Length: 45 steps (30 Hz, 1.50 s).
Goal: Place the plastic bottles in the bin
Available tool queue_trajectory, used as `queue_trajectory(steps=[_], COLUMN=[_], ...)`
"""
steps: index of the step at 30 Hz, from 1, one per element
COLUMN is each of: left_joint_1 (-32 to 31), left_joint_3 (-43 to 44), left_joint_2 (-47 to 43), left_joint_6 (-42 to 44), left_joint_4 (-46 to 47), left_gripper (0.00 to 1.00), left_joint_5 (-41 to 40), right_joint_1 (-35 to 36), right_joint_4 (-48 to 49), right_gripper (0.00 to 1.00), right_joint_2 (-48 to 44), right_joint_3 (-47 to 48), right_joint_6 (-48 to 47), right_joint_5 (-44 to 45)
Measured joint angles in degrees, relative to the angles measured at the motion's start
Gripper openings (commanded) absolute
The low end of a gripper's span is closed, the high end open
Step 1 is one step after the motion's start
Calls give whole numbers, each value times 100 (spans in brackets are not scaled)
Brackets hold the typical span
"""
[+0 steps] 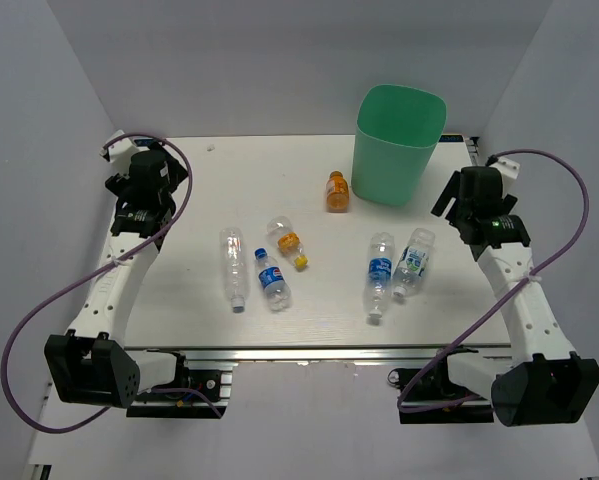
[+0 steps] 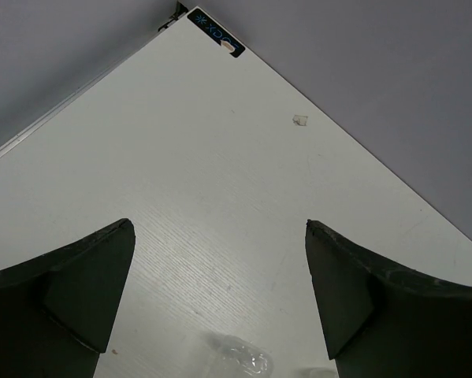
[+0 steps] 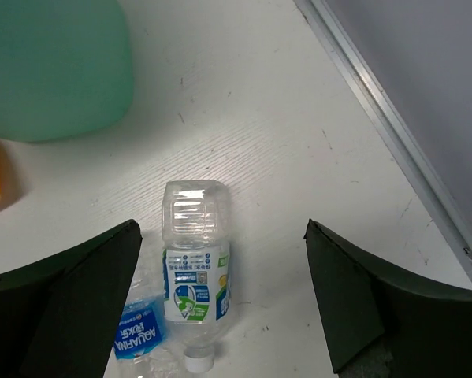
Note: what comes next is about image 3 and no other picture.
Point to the green plastic bin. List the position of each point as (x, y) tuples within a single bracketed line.
[(65, 68)]

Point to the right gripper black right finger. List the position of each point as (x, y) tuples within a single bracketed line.
[(381, 320)]

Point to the clear Aquafina bottle blue label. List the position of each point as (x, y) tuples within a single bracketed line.
[(142, 345)]

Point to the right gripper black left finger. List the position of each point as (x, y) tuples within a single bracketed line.
[(59, 315)]

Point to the aluminium table edge rail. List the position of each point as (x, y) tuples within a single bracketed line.
[(390, 125)]

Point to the clear bottle green white label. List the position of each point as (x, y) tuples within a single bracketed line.
[(196, 267)]

